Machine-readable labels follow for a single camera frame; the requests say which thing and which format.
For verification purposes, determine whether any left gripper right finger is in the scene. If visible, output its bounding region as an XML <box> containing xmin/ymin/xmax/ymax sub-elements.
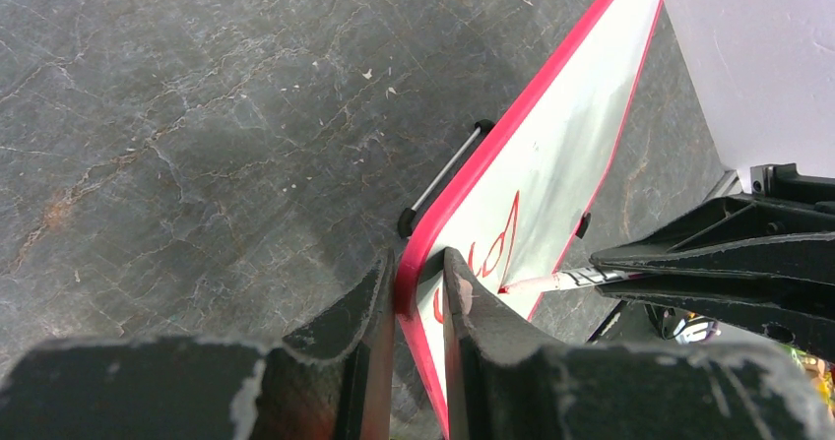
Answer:
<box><xmin>443</xmin><ymin>248</ymin><xmax>834</xmax><ymax>439</ymax></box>

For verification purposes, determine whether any pink framed whiteboard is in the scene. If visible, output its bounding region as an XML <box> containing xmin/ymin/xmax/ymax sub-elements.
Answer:
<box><xmin>395</xmin><ymin>0</ymin><xmax>663</xmax><ymax>430</ymax></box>

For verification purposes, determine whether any whiteboard metal stand rod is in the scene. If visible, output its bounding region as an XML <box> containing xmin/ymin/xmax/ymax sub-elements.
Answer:
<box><xmin>396</xmin><ymin>119</ymin><xmax>495</xmax><ymax>239</ymax></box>

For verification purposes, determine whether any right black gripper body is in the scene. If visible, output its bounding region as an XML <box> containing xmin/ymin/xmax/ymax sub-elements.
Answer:
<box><xmin>750</xmin><ymin>163</ymin><xmax>834</xmax><ymax>205</ymax></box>

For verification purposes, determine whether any whiteboard black clip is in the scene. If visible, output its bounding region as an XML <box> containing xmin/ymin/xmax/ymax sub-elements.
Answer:
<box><xmin>574</xmin><ymin>212</ymin><xmax>592</xmax><ymax>239</ymax></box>

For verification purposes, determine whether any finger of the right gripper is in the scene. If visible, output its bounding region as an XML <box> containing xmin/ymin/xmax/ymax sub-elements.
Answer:
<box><xmin>597</xmin><ymin>277</ymin><xmax>834</xmax><ymax>362</ymax></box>
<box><xmin>590</xmin><ymin>194</ymin><xmax>834</xmax><ymax>281</ymax></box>

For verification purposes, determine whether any red whiteboard marker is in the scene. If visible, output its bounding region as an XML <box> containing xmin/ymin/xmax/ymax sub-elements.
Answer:
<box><xmin>498</xmin><ymin>267</ymin><xmax>638</xmax><ymax>294</ymax></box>

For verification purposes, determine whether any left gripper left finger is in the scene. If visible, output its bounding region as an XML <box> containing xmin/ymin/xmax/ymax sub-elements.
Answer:
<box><xmin>1</xmin><ymin>252</ymin><xmax>396</xmax><ymax>439</ymax></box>

